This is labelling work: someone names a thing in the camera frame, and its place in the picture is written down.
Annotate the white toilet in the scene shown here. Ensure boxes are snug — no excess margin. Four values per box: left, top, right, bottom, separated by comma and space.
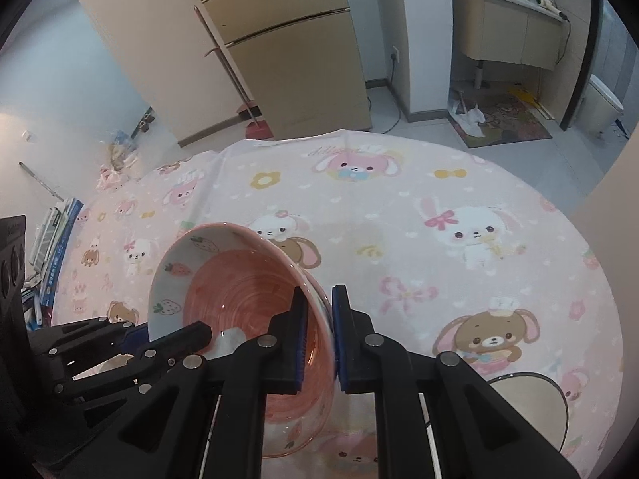
582, 73, 626, 137

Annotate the stack of books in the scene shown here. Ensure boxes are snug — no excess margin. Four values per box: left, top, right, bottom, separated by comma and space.
29, 196, 85, 307

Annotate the white bowl with dark rim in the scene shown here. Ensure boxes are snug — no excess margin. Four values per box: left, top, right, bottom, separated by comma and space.
486, 371, 570, 461

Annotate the clear plastic bag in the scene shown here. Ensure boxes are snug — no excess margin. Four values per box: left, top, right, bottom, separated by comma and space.
101, 129, 141, 171

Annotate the dark door frame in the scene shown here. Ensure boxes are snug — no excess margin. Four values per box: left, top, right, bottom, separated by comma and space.
560, 0, 608, 131

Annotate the white hair dryer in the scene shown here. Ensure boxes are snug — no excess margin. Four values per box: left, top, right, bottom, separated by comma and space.
535, 0, 571, 24

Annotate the pink printed tablecloth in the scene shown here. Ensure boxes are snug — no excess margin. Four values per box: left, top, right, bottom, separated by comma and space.
50, 129, 628, 479

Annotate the broom with red head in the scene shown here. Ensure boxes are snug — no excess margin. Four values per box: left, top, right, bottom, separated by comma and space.
193, 4, 275, 140

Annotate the beige bathroom vanity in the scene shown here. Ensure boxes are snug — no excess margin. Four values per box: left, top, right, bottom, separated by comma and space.
451, 0, 568, 72

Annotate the large pink strawberry bowl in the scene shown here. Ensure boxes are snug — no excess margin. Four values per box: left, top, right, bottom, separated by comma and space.
147, 222, 336, 460

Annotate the beige refrigerator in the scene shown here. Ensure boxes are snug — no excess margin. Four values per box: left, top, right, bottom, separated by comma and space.
67, 0, 373, 148

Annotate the brown printed floor mat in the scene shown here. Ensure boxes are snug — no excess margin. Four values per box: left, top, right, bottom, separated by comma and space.
448, 88, 554, 150

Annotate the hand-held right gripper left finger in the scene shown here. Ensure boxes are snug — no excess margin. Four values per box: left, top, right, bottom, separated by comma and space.
75, 286, 308, 479

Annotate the grey metal rod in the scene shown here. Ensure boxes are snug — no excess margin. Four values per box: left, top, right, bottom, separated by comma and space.
18, 162, 65, 201

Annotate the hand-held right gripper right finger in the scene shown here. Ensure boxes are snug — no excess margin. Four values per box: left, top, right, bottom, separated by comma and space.
331, 284, 581, 479

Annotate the pink crumpled cloth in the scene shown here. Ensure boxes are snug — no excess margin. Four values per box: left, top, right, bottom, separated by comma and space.
97, 164, 127, 192

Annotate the white crumpled cloth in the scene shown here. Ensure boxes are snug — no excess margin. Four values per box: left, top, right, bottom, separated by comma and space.
445, 90, 486, 139

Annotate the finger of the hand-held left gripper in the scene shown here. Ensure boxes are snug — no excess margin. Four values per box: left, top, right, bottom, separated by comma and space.
29, 316, 151, 361
52, 321, 213, 401

